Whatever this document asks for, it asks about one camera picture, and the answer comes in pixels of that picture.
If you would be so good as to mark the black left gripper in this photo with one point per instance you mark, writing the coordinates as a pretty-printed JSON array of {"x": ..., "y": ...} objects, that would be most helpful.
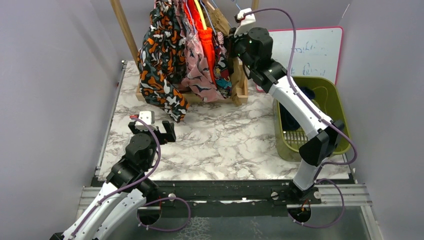
[{"x": 169, "y": 129}]

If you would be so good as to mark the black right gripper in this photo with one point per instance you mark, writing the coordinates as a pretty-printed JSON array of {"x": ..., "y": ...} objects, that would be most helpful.
[{"x": 232, "y": 40}]

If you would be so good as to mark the navy blue shorts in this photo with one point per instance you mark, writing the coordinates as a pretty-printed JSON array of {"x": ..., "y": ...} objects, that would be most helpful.
[{"x": 288, "y": 122}]

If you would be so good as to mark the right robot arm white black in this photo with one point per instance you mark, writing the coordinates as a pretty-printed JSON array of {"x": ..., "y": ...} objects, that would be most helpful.
[{"x": 322, "y": 132}]

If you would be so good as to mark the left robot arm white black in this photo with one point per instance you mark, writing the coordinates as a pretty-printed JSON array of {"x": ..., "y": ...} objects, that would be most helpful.
[{"x": 127, "y": 186}]

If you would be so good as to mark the tan khaki shorts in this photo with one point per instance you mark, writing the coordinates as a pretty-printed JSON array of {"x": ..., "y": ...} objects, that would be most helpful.
[{"x": 219, "y": 23}]

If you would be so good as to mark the colourful patterned shorts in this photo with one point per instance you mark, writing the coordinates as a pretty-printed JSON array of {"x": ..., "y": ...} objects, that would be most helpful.
[{"x": 221, "y": 68}]

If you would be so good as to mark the wooden clothes rack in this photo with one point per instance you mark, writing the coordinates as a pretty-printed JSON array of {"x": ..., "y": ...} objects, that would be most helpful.
[{"x": 241, "y": 89}]

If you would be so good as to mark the pink patterned garment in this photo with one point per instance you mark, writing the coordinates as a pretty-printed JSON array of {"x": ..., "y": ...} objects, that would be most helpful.
[{"x": 198, "y": 77}]

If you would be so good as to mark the pink framed whiteboard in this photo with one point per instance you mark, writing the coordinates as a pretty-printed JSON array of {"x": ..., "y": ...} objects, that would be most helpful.
[{"x": 316, "y": 53}]

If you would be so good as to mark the camouflage orange black garment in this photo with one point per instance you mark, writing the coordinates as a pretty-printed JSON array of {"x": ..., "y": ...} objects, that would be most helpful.
[{"x": 161, "y": 61}]

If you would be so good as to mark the olive green plastic basket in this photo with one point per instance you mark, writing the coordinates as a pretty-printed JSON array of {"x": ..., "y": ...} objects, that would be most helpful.
[{"x": 327, "y": 96}]

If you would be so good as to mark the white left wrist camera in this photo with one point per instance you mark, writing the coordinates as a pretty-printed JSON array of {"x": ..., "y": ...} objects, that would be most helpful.
[{"x": 148, "y": 117}]

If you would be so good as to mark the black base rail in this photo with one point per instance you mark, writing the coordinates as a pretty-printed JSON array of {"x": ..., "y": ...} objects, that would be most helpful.
[{"x": 223, "y": 198}]

